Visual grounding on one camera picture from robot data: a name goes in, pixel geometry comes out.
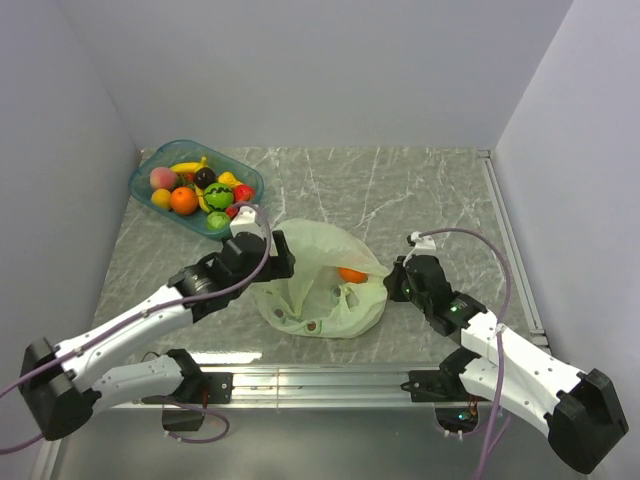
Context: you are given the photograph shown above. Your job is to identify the light green plastic bag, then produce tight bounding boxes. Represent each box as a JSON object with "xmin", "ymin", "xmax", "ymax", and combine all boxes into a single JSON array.
[{"xmin": 248, "ymin": 219, "xmax": 390, "ymax": 339}]

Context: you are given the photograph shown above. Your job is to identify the green apple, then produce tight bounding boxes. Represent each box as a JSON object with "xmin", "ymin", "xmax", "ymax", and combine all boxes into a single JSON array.
[{"xmin": 203, "ymin": 183, "xmax": 235, "ymax": 211}]

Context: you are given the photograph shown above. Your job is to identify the orange fruit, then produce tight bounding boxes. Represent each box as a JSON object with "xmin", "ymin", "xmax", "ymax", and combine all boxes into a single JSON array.
[
  {"xmin": 338, "ymin": 267, "xmax": 368, "ymax": 284},
  {"xmin": 169, "ymin": 187, "xmax": 199, "ymax": 215}
]

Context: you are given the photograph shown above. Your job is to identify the dark purple plum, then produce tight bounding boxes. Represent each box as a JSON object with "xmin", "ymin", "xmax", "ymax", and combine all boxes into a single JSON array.
[{"xmin": 193, "ymin": 167, "xmax": 217, "ymax": 190}]

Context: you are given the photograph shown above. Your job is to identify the yellow fruit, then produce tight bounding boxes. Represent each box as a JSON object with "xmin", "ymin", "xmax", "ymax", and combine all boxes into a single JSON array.
[{"xmin": 194, "ymin": 156, "xmax": 211, "ymax": 214}]

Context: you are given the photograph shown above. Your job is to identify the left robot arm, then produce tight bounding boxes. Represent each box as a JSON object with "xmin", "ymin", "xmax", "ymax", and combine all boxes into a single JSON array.
[{"xmin": 18, "ymin": 230, "xmax": 295, "ymax": 441}]

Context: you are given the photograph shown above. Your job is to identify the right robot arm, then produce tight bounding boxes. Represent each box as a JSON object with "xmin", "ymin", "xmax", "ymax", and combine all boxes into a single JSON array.
[{"xmin": 384, "ymin": 255, "xmax": 629, "ymax": 474}]

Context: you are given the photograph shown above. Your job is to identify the red strawberry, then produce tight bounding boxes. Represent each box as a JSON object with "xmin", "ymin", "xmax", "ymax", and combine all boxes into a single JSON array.
[{"xmin": 233, "ymin": 184, "xmax": 256, "ymax": 202}]

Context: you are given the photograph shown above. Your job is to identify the yellow pear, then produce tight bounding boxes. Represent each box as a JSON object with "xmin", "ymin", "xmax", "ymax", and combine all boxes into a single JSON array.
[{"xmin": 217, "ymin": 171, "xmax": 242, "ymax": 189}]

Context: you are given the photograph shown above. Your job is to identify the small yellow lemon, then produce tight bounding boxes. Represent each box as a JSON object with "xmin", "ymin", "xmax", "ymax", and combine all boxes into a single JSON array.
[{"xmin": 150, "ymin": 188, "xmax": 172, "ymax": 211}]

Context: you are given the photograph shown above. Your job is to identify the yellow banana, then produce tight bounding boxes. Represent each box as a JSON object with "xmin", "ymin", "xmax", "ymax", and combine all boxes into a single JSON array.
[{"xmin": 170, "ymin": 162, "xmax": 201, "ymax": 175}]

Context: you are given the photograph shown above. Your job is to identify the pink peach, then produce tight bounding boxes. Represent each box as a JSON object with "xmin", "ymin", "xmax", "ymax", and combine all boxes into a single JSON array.
[{"xmin": 149, "ymin": 167, "xmax": 178, "ymax": 191}]

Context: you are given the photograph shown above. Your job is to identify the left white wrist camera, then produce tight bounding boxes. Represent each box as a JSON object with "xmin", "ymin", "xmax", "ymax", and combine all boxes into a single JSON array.
[{"xmin": 229, "ymin": 202, "xmax": 266, "ymax": 239}]

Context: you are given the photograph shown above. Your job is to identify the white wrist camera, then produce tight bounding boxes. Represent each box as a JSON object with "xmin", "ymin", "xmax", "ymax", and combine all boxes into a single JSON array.
[
  {"xmin": 405, "ymin": 231, "xmax": 437, "ymax": 261},
  {"xmin": 229, "ymin": 202, "xmax": 266, "ymax": 239}
]

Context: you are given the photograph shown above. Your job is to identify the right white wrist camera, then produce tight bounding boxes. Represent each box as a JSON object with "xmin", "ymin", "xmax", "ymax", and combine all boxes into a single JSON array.
[{"xmin": 405, "ymin": 231, "xmax": 437, "ymax": 261}]

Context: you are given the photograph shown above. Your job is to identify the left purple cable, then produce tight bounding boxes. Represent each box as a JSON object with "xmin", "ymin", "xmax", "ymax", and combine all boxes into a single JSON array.
[{"xmin": 0, "ymin": 201, "xmax": 274, "ymax": 455}]

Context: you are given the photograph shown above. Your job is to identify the purple cable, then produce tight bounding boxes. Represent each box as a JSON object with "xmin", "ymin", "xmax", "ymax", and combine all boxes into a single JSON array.
[
  {"xmin": 414, "ymin": 227, "xmax": 515, "ymax": 480},
  {"xmin": 0, "ymin": 201, "xmax": 274, "ymax": 455}
]

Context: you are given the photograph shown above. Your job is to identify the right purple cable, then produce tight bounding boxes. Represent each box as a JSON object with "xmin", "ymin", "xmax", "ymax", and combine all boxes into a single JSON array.
[{"xmin": 414, "ymin": 227, "xmax": 515, "ymax": 480}]

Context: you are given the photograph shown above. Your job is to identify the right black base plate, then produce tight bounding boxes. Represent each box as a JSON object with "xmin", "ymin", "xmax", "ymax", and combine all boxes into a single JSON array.
[{"xmin": 400, "ymin": 370, "xmax": 470, "ymax": 403}]

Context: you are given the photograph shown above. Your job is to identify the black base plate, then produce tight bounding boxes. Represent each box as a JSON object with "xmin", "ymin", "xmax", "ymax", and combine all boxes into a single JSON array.
[
  {"xmin": 194, "ymin": 372, "xmax": 234, "ymax": 405},
  {"xmin": 400, "ymin": 370, "xmax": 470, "ymax": 403}
]

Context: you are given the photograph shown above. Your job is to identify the aluminium mounting rail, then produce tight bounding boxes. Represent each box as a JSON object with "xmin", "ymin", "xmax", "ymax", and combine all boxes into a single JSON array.
[{"xmin": 114, "ymin": 363, "xmax": 584, "ymax": 410}]

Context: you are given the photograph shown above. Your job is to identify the right side aluminium rail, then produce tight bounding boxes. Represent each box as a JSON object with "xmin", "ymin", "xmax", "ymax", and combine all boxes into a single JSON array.
[{"xmin": 477, "ymin": 150, "xmax": 550, "ymax": 351}]

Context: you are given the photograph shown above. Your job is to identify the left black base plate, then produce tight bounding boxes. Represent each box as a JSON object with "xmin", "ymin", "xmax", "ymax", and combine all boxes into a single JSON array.
[{"xmin": 194, "ymin": 372, "xmax": 234, "ymax": 405}]

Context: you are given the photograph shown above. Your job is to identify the black box under rail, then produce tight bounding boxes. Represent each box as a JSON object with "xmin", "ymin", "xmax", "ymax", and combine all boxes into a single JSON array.
[{"xmin": 161, "ymin": 408, "xmax": 205, "ymax": 433}]

